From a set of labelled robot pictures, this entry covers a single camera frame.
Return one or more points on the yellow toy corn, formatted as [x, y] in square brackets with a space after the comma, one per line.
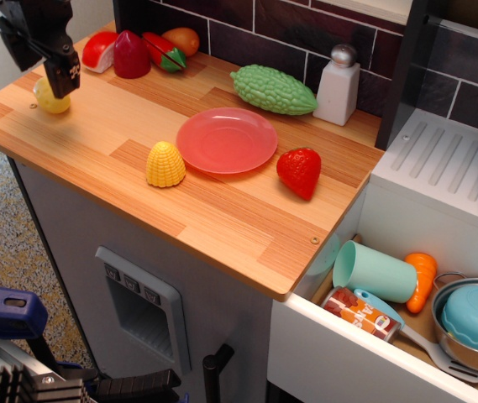
[165, 166]

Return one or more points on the robot base metal plate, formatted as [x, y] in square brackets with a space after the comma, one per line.
[23, 378]

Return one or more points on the red toy strawberry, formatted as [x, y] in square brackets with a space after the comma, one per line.
[299, 169]

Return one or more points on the mint green plastic cup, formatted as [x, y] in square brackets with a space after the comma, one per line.
[360, 267]

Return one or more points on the pink plastic plate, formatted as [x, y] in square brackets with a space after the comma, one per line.
[226, 140]

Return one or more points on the blue clamp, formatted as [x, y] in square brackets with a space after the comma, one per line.
[22, 315]

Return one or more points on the toy food can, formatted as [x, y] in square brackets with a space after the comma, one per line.
[345, 304]

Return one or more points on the light blue plastic spoon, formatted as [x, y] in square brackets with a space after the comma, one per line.
[380, 305]

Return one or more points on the dark red toy vegetable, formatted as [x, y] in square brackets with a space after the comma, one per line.
[130, 56]

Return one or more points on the green toy bitter gourd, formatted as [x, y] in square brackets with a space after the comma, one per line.
[273, 90]

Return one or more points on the red white toy slice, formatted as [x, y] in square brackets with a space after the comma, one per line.
[97, 55]

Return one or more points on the white salt shaker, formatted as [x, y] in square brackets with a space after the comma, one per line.
[338, 87]

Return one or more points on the grey ice dispenser panel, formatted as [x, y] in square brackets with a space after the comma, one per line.
[149, 312]

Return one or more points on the yellow toy potato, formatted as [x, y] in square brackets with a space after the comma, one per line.
[47, 100]

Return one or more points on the black cabinet door handle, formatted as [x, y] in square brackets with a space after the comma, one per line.
[213, 365]

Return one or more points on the metal toy pot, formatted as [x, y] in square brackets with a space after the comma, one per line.
[449, 344]

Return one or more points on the orange toy carrot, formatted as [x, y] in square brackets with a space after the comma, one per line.
[426, 267]

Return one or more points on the red toy chili pepper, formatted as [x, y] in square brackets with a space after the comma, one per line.
[163, 53]

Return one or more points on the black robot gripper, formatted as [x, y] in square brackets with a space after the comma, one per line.
[36, 30]

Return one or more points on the grey toy spatula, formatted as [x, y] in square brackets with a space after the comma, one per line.
[440, 358]

